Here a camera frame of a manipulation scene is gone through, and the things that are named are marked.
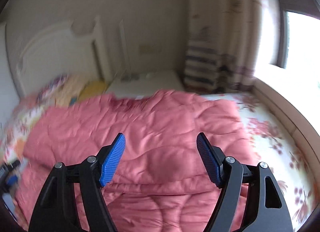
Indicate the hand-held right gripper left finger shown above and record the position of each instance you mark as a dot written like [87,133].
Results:
[112,158]

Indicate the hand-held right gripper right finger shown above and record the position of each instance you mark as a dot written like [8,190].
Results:
[207,157]

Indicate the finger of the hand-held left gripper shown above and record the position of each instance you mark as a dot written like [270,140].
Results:
[11,180]

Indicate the pink quilted coat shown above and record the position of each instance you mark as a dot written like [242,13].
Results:
[160,127]

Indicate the yellow pillow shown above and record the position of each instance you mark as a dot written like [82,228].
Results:
[93,89]

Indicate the cream printed pillow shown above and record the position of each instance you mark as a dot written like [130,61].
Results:
[65,92]

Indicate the white nightstand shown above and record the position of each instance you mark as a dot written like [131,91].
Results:
[150,85]

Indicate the beige window sill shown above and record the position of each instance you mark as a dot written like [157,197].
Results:
[282,99]

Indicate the striped patterned curtain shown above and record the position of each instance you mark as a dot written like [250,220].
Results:
[212,47]

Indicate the white wooden headboard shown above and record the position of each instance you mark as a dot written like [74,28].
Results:
[50,49]

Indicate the window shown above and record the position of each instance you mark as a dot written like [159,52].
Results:
[297,39]

